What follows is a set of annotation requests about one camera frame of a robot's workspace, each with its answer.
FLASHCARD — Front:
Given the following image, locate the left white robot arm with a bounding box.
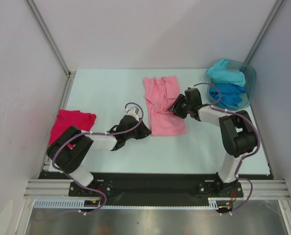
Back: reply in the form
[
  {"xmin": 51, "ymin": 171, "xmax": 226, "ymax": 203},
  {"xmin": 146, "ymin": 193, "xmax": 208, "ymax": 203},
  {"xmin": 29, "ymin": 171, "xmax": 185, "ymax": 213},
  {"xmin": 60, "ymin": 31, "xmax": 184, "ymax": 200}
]
[{"xmin": 46, "ymin": 115, "xmax": 152, "ymax": 196}]

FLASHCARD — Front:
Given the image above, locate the teal plastic bin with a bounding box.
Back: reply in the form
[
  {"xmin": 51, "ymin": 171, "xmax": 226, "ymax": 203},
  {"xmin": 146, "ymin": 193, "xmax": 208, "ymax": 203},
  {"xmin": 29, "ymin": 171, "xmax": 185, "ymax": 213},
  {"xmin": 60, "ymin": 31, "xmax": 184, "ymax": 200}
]
[{"xmin": 208, "ymin": 59, "xmax": 256, "ymax": 111}]

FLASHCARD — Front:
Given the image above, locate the dark blue t shirt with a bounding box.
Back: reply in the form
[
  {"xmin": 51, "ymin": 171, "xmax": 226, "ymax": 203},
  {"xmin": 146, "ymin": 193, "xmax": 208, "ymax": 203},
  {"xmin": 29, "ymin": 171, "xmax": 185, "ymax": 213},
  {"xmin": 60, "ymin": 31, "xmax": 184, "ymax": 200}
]
[{"xmin": 208, "ymin": 83, "xmax": 246, "ymax": 109}]

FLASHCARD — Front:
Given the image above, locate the pink t shirt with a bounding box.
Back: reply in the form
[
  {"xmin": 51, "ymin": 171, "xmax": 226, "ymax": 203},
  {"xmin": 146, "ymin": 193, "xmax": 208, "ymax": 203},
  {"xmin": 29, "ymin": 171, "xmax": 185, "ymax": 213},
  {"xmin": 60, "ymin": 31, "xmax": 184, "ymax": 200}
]
[{"xmin": 143, "ymin": 76, "xmax": 186, "ymax": 137}]

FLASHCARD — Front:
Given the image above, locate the aluminium frame post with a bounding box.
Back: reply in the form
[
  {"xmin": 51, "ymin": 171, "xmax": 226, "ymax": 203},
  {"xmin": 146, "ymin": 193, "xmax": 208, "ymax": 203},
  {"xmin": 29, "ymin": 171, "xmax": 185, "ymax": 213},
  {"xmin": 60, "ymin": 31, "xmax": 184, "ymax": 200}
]
[
  {"xmin": 244, "ymin": 0, "xmax": 286, "ymax": 64},
  {"xmin": 24, "ymin": 0, "xmax": 75, "ymax": 78}
]

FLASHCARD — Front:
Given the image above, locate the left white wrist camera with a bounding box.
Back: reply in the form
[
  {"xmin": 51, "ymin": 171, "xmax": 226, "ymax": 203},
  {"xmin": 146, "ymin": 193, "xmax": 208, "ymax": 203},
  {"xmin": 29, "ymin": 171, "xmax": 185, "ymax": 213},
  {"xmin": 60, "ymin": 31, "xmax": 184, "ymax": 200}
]
[{"xmin": 124, "ymin": 106, "xmax": 144, "ymax": 121}]

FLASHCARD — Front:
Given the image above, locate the red folded t shirt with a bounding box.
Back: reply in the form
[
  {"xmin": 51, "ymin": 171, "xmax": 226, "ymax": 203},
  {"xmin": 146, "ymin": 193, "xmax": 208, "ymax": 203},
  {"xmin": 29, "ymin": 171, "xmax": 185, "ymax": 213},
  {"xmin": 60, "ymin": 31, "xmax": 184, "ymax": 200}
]
[{"xmin": 48, "ymin": 109, "xmax": 97, "ymax": 145}]

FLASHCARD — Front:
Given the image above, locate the light blue slotted cable duct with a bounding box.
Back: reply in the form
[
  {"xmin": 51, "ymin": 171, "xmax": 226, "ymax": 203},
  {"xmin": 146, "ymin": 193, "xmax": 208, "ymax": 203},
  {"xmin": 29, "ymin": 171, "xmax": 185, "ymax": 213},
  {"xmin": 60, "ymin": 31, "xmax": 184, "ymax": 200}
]
[{"xmin": 34, "ymin": 197, "xmax": 221, "ymax": 210}]

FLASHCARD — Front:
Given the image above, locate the left aluminium frame post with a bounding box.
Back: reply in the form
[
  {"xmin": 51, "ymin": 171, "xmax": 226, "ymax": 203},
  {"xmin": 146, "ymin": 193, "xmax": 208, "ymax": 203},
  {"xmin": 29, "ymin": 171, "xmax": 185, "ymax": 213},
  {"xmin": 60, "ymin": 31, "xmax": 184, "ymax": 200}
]
[{"xmin": 24, "ymin": 0, "xmax": 75, "ymax": 78}]

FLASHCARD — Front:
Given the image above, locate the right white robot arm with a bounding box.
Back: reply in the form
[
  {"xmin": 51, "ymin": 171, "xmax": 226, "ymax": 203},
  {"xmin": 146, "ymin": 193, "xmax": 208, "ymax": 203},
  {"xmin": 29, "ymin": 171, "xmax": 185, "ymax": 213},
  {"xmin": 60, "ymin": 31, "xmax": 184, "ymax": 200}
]
[{"xmin": 168, "ymin": 88, "xmax": 261, "ymax": 196}]

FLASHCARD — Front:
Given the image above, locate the right aluminium frame post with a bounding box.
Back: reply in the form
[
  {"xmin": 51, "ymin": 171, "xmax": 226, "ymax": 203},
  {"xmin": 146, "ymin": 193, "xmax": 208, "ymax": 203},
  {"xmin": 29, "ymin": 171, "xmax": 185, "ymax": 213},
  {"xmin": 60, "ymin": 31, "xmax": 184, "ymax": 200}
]
[{"xmin": 244, "ymin": 0, "xmax": 286, "ymax": 64}]

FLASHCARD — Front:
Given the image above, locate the light blue t shirt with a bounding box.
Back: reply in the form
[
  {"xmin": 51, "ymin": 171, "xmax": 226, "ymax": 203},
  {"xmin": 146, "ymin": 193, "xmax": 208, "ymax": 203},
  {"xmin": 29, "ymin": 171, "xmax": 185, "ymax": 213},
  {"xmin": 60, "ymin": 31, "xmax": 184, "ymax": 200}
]
[{"xmin": 205, "ymin": 59, "xmax": 246, "ymax": 87}]

